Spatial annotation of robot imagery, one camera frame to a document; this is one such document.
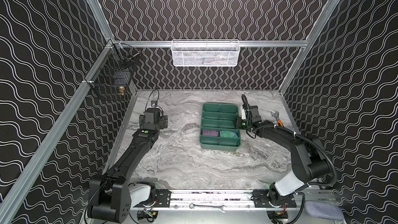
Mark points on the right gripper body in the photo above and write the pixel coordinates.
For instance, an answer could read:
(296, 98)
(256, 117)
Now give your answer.
(254, 112)

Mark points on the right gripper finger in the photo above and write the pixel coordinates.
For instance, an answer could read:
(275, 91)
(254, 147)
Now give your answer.
(242, 114)
(245, 102)

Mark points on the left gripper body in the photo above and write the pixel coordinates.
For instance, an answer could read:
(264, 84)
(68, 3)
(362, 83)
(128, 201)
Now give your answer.
(154, 122)

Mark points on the blue orange striped sock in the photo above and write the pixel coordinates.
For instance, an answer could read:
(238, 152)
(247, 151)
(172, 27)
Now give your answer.
(228, 134)

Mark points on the green divided plastic tray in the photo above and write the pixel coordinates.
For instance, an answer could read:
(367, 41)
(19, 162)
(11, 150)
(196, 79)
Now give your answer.
(219, 116)

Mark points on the purple striped sock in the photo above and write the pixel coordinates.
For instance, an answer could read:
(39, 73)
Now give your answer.
(213, 133)

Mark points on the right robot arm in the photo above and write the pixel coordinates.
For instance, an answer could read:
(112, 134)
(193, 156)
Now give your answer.
(310, 164)

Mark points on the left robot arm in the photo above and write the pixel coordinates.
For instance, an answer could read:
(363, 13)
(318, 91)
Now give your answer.
(111, 195)

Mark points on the brass padlock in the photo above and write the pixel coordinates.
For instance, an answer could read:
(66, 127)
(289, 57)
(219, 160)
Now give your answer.
(122, 91)

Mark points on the silver combination wrench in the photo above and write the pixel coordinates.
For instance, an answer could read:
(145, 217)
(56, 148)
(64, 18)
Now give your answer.
(221, 208)

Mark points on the grey cloth pad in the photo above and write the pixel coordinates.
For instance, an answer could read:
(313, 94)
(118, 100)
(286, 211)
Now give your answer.
(324, 211)

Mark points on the orange handled adjustable wrench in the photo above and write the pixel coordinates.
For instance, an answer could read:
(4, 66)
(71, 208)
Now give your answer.
(275, 115)

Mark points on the black wire wall basket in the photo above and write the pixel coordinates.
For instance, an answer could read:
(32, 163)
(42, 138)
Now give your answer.
(117, 70)

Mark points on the white mesh wall basket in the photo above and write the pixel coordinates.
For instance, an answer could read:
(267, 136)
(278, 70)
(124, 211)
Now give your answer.
(205, 53)

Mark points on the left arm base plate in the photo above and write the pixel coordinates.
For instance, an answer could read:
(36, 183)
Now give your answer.
(158, 198)

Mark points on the aluminium front rail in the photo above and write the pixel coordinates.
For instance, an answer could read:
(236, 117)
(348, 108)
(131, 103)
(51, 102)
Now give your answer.
(233, 200)

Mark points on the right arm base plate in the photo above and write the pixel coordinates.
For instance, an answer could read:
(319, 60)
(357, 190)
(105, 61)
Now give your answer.
(270, 198)

